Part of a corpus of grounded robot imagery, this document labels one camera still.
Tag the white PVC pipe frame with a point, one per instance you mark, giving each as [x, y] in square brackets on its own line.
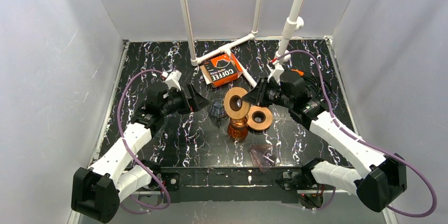
[215, 27]

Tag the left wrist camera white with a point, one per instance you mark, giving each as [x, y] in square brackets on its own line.
[172, 79]

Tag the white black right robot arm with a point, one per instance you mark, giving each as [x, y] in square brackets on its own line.
[377, 179]

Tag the wooden ring dripper holder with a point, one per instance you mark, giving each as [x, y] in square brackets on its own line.
[234, 106]

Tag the clear glass ribbed dripper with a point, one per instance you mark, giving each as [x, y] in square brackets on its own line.
[216, 108]

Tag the pink translucent plastic dripper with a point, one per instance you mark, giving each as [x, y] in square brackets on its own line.
[263, 156]

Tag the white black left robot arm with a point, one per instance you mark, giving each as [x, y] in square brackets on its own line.
[97, 191]

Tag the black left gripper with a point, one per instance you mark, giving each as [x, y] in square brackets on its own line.
[190, 97]

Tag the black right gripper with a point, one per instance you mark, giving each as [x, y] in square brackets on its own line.
[262, 92]

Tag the amber glass server pitcher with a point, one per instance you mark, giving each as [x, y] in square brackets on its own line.
[238, 128]

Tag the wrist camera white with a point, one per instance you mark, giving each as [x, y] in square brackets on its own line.
[172, 79]
[276, 69]

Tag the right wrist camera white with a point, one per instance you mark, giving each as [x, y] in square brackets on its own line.
[276, 69]

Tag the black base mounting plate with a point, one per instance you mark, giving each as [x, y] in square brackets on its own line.
[240, 184]

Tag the orange coffee filter box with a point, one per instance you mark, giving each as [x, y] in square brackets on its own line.
[221, 70]

